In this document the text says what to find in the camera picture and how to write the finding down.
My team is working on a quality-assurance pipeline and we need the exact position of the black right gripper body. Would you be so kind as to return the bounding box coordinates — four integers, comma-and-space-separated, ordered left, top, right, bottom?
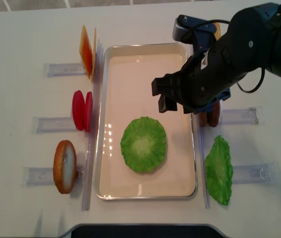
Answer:
164, 47, 244, 114

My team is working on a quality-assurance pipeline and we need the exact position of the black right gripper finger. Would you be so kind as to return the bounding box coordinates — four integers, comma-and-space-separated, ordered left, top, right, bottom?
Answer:
151, 75, 170, 96
158, 95, 177, 113

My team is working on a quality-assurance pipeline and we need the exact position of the green lettuce leaf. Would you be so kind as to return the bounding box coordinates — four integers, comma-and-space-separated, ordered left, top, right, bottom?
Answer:
205, 135, 233, 206
120, 117, 167, 173

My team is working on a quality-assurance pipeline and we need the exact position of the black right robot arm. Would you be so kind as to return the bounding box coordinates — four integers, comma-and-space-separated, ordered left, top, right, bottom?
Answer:
152, 2, 281, 114

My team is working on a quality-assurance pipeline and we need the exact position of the bread slice in right rack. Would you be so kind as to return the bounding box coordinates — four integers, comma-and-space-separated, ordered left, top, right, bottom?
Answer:
213, 22, 221, 41

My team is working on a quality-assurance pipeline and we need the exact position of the clear bread pusher track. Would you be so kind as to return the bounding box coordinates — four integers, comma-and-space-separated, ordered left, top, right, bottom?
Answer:
22, 166, 84, 186

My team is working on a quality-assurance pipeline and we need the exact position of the red tomato slice outer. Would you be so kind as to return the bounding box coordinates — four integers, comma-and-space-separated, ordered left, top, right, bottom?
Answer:
72, 90, 85, 130

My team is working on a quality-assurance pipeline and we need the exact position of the orange cheese slice outer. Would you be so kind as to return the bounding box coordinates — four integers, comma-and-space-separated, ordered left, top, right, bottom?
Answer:
79, 25, 93, 79

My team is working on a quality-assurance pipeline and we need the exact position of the green lettuce leaf in rack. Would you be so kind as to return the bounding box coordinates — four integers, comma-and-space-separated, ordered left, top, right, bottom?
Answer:
205, 135, 233, 206

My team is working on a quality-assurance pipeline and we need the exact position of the clear tomato pusher track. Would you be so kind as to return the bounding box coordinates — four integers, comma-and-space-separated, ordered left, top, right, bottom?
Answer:
32, 117, 77, 133

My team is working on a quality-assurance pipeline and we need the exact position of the clear lettuce pusher track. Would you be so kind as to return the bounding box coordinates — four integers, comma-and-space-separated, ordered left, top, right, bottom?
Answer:
232, 163, 278, 184

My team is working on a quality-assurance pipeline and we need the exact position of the clear cheese pusher track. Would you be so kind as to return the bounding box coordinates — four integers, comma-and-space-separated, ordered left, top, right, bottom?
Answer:
44, 63, 86, 77

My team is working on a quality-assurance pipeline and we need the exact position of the white metal tray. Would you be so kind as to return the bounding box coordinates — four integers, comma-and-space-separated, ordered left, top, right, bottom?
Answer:
94, 43, 197, 200

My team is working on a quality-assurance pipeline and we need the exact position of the clear patty pusher track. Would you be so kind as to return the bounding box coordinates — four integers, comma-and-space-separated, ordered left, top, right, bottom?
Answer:
219, 107, 264, 125

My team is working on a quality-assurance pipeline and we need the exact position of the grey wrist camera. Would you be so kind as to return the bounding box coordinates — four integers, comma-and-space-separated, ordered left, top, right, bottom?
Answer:
172, 15, 217, 49

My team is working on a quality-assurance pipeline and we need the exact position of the black cable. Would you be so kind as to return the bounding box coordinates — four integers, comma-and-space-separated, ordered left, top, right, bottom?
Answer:
181, 0, 281, 94

